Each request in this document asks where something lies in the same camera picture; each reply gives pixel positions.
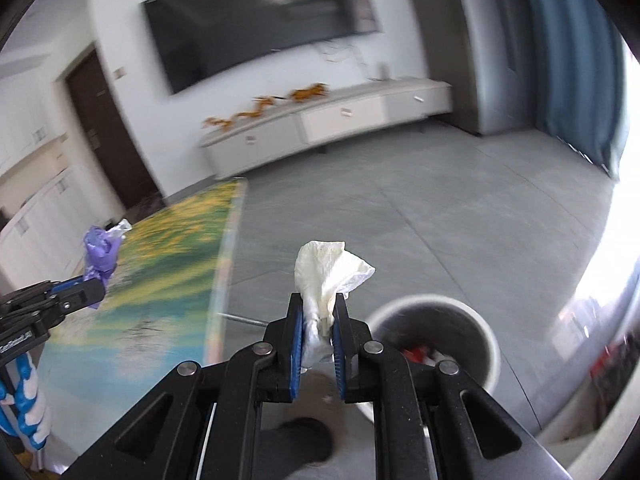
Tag meadow print table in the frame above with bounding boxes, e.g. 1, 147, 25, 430
37, 177, 249, 472

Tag person's left hand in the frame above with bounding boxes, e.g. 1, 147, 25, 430
0, 350, 54, 452

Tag red blurred object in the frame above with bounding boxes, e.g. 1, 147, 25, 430
590, 332, 640, 411

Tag orange dragon figurine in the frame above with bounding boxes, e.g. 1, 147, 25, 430
202, 94, 276, 132

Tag thin television cable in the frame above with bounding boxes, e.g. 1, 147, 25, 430
315, 39, 392, 82

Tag blue curtain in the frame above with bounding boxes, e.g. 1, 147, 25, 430
505, 0, 629, 179

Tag white trash bin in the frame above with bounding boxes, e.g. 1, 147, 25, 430
352, 294, 502, 436

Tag black wall television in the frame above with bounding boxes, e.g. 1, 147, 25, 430
141, 0, 384, 96

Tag purple wrapper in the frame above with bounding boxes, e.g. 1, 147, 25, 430
82, 219, 133, 310

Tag white wall cabinets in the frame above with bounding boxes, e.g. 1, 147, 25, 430
0, 55, 126, 291

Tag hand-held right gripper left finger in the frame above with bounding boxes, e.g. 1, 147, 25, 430
65, 294, 306, 480

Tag orange tiger figurine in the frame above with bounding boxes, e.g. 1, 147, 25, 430
287, 82, 331, 104

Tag white tissue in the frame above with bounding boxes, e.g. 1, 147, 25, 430
294, 240, 377, 368

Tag dark brown door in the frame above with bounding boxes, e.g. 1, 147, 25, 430
65, 50, 164, 211

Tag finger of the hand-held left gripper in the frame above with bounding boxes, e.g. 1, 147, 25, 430
49, 275, 107, 314

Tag grey low media cabinet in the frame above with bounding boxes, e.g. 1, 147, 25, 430
199, 77, 454, 181

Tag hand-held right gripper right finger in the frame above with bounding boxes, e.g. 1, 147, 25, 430
331, 294, 576, 480

